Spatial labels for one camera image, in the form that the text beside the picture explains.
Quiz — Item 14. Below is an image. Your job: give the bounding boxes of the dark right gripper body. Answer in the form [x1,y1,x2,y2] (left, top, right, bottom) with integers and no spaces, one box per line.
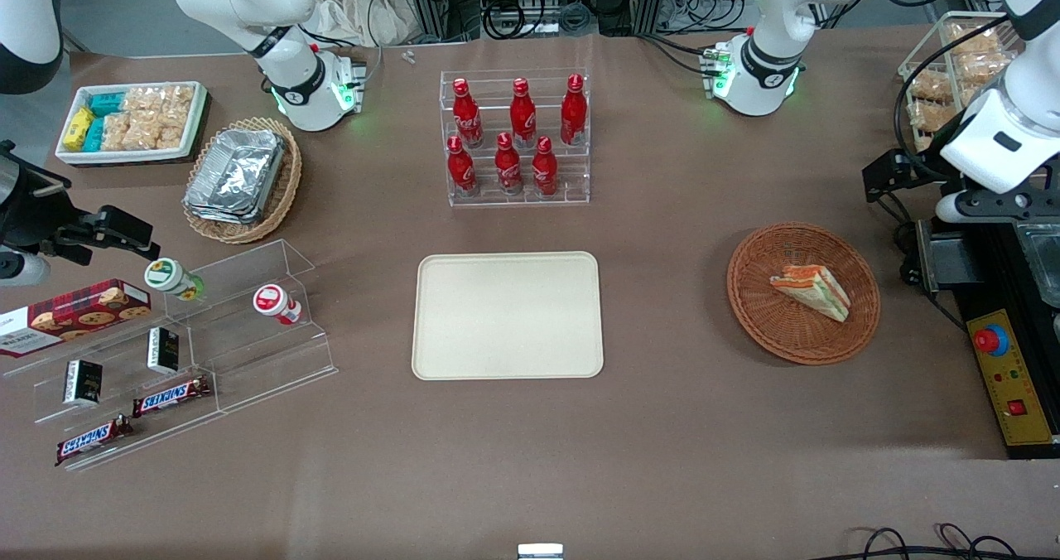
[0,142,84,254]

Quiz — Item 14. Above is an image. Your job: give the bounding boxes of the triangular sandwich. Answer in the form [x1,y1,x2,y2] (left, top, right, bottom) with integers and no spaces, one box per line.
[769,264,852,323]

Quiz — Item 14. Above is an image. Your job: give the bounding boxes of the white rectangular snack tray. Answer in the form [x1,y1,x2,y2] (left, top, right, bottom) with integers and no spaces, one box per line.
[55,81,209,168]

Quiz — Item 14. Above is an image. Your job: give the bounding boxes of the light oval wicker basket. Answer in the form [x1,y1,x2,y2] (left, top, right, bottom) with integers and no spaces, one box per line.
[182,117,303,245]

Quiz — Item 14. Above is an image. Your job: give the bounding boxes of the brown round wicker basket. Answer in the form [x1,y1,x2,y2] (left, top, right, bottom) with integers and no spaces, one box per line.
[727,222,881,367]

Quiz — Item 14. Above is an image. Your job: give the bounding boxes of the beige plastic serving tray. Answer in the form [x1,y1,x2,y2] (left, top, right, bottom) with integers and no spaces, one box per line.
[412,251,605,381]

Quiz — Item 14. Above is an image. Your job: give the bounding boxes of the bagged fried snack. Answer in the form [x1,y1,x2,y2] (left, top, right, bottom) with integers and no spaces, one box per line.
[944,25,1005,57]
[952,51,1016,86]
[907,71,955,103]
[907,100,955,132]

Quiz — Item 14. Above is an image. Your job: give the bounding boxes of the red tartan cookie box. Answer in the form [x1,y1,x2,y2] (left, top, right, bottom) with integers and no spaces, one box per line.
[0,279,153,360]

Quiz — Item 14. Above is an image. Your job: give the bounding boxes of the green lidded yogurt cup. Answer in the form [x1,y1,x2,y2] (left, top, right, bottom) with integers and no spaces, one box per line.
[144,258,205,302]

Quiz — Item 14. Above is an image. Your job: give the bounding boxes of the grey metal side box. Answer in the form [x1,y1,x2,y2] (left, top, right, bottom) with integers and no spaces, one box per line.
[915,218,986,296]

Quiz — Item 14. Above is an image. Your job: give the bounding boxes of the yellow snack packet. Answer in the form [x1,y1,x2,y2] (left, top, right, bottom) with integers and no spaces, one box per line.
[64,107,95,152]

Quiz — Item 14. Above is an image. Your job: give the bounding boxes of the steel pan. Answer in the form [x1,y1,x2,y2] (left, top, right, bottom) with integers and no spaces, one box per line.
[1014,216,1060,309]

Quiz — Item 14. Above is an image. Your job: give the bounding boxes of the stacked aluminium foil containers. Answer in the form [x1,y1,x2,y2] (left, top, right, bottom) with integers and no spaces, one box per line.
[185,128,287,226]

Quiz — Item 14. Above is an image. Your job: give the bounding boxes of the small black carton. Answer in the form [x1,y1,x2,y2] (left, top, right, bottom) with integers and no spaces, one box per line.
[64,360,104,406]
[147,326,181,376]

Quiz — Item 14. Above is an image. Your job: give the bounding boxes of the black appliance with yellow panel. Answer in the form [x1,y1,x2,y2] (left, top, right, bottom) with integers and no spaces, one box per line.
[915,196,1060,461]

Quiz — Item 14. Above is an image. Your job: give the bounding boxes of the clear acrylic step shelf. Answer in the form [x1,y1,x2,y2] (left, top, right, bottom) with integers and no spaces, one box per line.
[164,239,339,416]
[0,311,223,472]

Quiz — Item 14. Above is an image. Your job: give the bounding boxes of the red lidded yogurt cup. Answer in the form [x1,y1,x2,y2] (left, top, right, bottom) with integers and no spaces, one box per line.
[253,284,304,326]

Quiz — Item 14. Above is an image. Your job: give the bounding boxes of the snickers chocolate bar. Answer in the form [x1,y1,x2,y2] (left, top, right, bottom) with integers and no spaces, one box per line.
[132,375,213,419]
[55,415,134,468]

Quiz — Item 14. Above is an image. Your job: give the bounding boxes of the clear acrylic bottle rack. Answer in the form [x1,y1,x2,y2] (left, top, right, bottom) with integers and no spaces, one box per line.
[439,68,591,208]

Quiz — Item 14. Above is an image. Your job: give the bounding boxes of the red cola bottle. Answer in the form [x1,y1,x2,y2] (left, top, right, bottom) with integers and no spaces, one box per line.
[452,78,485,149]
[509,78,537,149]
[494,133,525,196]
[532,136,560,197]
[561,74,589,147]
[447,136,479,197]

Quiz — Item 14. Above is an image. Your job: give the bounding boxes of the crumpled beige cloth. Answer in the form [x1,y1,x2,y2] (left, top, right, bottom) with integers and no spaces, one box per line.
[308,0,433,48]

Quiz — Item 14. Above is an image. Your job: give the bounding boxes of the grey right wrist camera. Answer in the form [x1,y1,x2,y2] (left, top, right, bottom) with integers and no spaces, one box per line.
[0,249,51,288]

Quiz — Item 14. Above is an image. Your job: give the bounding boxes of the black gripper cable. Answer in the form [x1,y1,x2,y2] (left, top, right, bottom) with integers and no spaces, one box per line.
[891,12,1011,171]

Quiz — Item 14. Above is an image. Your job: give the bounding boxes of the white wire basket rack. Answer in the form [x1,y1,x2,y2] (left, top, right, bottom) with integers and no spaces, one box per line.
[899,12,1033,153]

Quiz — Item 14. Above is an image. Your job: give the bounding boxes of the black arm base cable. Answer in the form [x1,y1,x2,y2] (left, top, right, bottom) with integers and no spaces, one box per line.
[636,33,715,77]

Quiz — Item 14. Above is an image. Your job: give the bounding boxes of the black floor cables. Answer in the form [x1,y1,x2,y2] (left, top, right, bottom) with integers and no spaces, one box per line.
[816,524,1060,560]

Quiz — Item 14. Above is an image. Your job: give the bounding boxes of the black coiled cable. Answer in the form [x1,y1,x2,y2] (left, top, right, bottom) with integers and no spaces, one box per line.
[483,0,531,41]

